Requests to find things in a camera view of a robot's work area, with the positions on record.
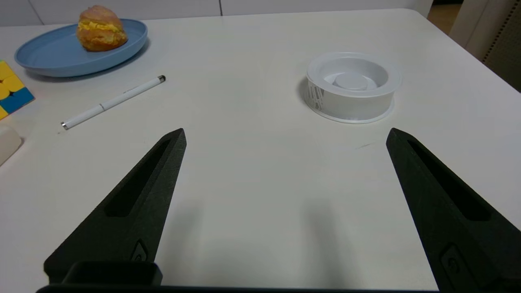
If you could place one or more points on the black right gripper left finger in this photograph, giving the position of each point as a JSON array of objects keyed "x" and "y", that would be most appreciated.
[{"x": 126, "y": 219}]

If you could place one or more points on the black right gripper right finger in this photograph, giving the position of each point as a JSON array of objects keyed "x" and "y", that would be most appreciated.
[{"x": 456, "y": 215}]

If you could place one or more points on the cream puff toy pastry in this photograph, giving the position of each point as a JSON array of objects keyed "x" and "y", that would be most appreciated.
[{"x": 101, "y": 28}]

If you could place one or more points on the blue plate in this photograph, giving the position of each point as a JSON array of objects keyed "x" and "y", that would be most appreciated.
[{"x": 77, "y": 51}]

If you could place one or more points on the white pen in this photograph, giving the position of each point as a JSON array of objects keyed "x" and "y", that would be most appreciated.
[{"x": 113, "y": 102}]

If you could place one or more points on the white soap bar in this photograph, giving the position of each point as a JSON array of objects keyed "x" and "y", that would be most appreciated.
[{"x": 7, "y": 143}]

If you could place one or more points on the white round plastic container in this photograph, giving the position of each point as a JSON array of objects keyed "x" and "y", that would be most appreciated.
[{"x": 353, "y": 87}]

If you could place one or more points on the multicolour puzzle cube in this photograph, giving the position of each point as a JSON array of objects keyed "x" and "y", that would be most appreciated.
[{"x": 11, "y": 91}]

